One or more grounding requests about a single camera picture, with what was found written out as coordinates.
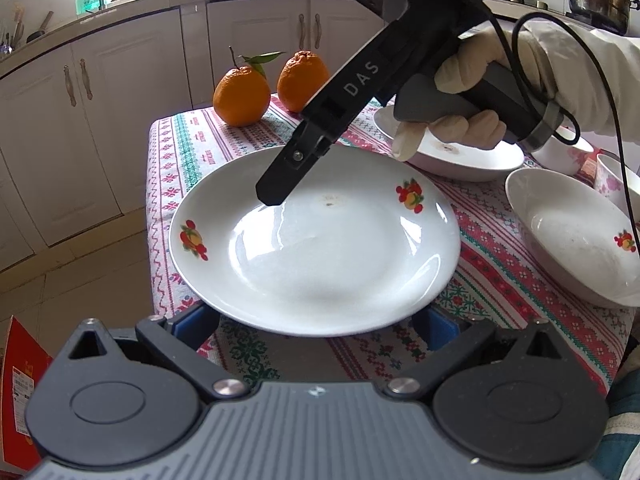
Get large white fruit plate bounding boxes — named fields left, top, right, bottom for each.
left=169, top=145, right=461, bottom=337

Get white floral bowl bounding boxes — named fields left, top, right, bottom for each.
left=594, top=153, right=640, bottom=222

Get white kitchen cabinets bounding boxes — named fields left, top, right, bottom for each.
left=1, top=0, right=383, bottom=266

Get white gloved right hand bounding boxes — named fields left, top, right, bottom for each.
left=390, top=27, right=557, bottom=163

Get patterned tablecloth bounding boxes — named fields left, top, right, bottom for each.
left=146, top=101, right=634, bottom=390

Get orange without leaf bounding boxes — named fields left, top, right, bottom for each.
left=277, top=51, right=330, bottom=113

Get steel pot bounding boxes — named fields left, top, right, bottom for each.
left=566, top=0, right=639, bottom=36

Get red carton on floor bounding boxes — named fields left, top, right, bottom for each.
left=0, top=316, right=52, bottom=479

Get orange with leaf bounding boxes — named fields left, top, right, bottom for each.
left=213, top=48, right=283, bottom=128

